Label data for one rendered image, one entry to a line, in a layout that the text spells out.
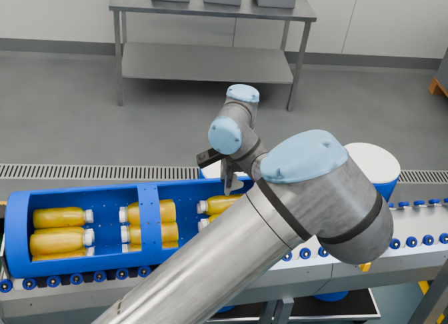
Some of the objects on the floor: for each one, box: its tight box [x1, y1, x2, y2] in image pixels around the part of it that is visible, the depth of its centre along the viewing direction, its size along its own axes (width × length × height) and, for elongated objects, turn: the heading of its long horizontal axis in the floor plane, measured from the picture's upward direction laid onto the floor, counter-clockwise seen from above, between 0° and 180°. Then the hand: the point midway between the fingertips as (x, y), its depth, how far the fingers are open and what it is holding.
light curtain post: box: [407, 257, 448, 324], centre depth 178 cm, size 6×6×170 cm
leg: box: [257, 300, 277, 324], centre depth 232 cm, size 6×6×63 cm
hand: (223, 187), depth 154 cm, fingers open, 5 cm apart
